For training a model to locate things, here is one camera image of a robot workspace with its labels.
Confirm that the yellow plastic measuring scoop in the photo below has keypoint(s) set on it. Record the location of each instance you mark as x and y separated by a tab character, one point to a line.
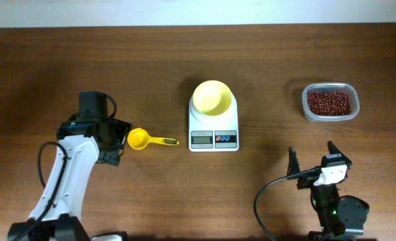
138	139

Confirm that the red adzuki beans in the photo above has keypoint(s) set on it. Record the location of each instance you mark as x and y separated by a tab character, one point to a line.
332	103

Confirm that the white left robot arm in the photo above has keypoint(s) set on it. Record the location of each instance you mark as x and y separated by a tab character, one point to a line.
84	140

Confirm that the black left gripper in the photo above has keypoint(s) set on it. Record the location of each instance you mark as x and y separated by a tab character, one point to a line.
116	142

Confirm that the white digital kitchen scale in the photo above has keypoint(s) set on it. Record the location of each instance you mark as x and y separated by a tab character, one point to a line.
214	133

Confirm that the yellow plastic bowl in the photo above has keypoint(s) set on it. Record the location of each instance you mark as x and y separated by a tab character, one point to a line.
212	98

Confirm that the clear plastic food container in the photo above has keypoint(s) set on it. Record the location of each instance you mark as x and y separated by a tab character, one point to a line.
326	87

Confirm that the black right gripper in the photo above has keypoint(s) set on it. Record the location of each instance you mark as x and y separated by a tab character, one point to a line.
306	179

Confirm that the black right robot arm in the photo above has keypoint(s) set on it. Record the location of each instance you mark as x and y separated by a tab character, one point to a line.
340	217

